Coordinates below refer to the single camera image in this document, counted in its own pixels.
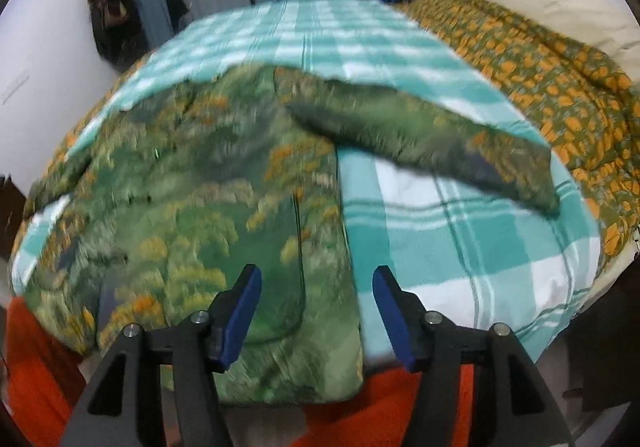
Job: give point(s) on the dark brown object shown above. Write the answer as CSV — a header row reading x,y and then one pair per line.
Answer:
x,y
10,207

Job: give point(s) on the green landscape print shirt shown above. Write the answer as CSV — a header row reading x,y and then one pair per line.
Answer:
x,y
200,202

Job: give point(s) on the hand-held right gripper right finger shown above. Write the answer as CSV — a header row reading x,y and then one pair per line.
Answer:
x,y
392,312

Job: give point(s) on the green blanket with orange dots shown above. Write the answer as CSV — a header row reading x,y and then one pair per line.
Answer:
x,y
550,77

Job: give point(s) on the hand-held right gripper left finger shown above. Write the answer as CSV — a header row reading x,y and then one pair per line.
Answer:
x,y
242,312

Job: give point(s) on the teal checked bedsheet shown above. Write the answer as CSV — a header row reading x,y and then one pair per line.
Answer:
x,y
450,267

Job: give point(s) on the dark furniture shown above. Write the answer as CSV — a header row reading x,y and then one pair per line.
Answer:
x,y
615,327

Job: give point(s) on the orange red cloth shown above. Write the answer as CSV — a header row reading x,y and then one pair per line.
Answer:
x,y
35,377

